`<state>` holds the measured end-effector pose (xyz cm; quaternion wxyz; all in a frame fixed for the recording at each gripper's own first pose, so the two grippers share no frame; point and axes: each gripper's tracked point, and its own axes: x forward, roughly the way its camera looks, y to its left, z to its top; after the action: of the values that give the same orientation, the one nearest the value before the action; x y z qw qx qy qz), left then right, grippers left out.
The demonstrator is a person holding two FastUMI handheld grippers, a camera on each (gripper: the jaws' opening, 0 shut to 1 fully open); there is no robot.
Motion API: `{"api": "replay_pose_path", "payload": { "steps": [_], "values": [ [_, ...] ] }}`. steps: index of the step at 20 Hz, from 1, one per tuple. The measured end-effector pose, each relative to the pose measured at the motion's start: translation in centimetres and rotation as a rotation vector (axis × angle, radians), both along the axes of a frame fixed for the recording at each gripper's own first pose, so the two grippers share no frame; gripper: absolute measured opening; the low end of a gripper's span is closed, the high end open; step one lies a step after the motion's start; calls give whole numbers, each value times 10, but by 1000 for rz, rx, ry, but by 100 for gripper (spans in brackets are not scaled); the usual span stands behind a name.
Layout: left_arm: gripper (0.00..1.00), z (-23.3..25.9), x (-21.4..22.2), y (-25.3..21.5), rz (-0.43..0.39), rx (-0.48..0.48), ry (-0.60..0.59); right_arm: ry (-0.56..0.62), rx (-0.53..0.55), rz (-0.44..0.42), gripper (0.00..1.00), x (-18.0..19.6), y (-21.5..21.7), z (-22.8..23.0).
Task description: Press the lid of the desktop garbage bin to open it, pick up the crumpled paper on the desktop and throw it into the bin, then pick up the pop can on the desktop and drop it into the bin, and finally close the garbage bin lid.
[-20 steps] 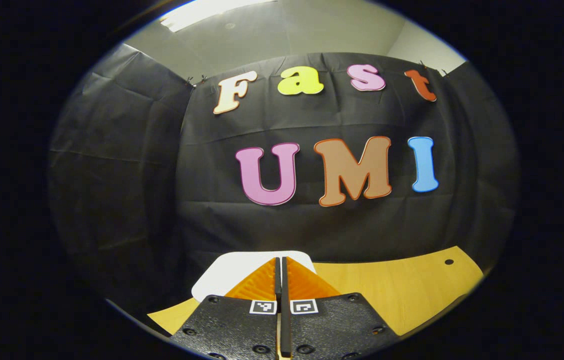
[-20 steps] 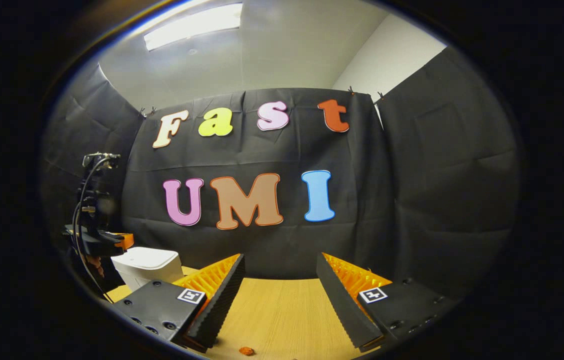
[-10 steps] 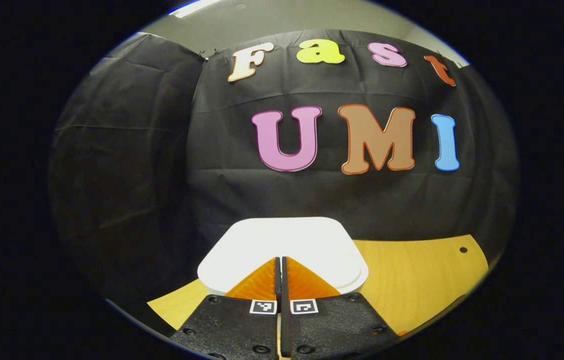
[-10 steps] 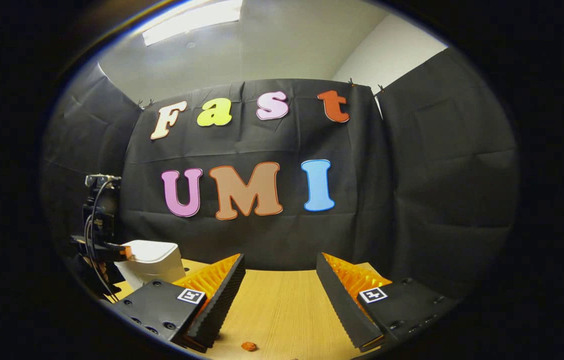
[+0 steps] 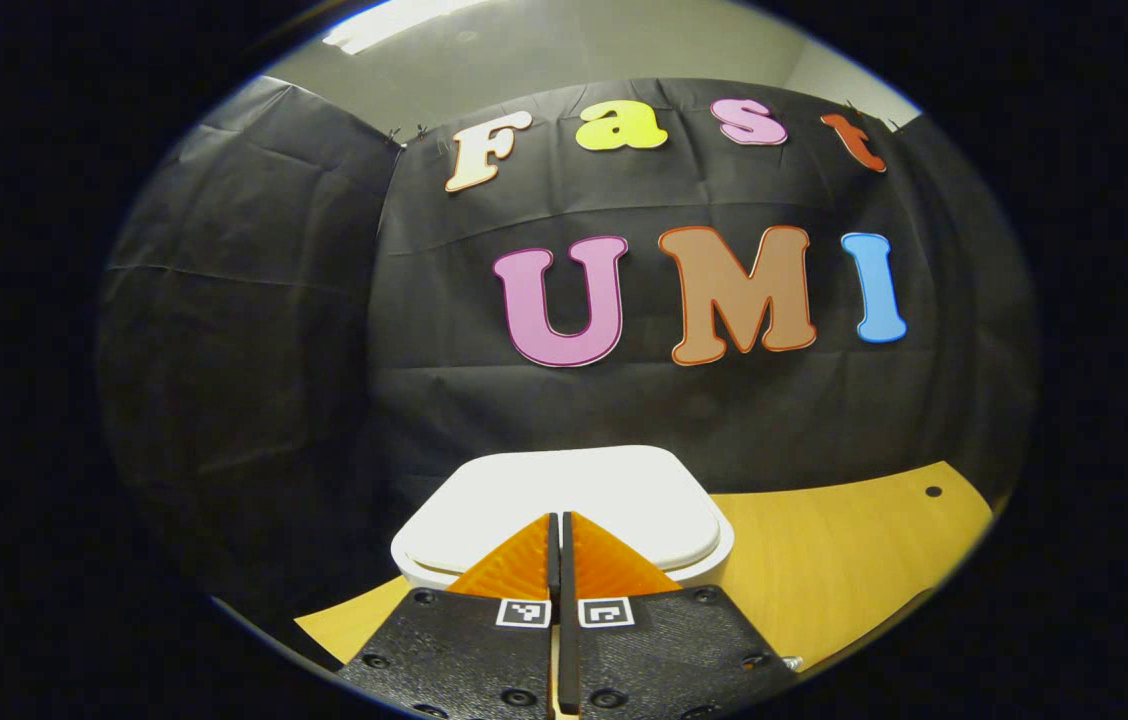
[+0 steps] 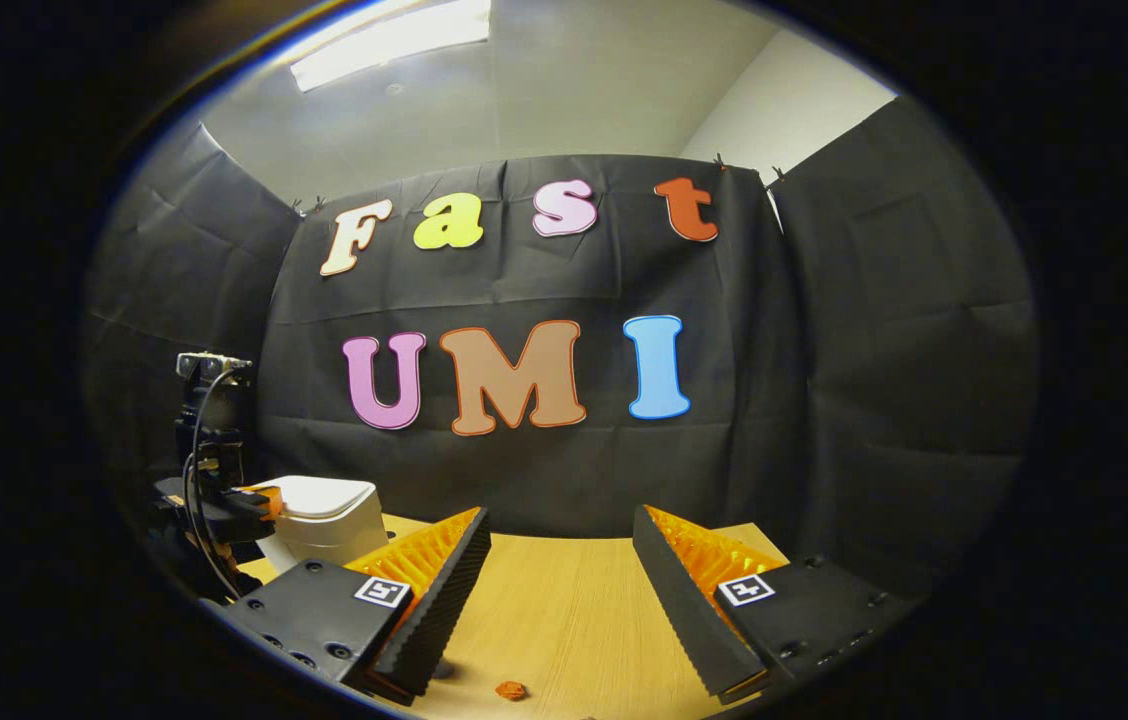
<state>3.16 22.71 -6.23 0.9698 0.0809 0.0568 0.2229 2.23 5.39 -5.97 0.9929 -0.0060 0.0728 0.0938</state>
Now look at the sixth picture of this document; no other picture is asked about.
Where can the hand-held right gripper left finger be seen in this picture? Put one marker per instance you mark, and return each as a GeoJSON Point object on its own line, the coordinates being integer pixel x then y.
{"type": "Point", "coordinates": [444, 590]}

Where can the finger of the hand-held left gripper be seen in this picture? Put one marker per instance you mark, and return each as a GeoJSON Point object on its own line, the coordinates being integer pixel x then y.
{"type": "Point", "coordinates": [249, 510]}

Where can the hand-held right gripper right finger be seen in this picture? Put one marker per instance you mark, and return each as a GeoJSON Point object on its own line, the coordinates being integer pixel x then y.
{"type": "Point", "coordinates": [684, 600]}

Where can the white desktop garbage bin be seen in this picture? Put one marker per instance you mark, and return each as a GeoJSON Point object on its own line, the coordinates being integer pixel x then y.
{"type": "Point", "coordinates": [329, 515]}

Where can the small orange paper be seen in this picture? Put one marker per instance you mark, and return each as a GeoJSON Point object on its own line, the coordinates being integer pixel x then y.
{"type": "Point", "coordinates": [511, 690]}

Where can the black backdrop cloth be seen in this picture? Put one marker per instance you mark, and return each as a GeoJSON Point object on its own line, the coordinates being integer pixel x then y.
{"type": "Point", "coordinates": [874, 380]}

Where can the ceiling light panel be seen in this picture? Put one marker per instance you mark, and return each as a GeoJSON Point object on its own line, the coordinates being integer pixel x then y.
{"type": "Point", "coordinates": [394, 40]}

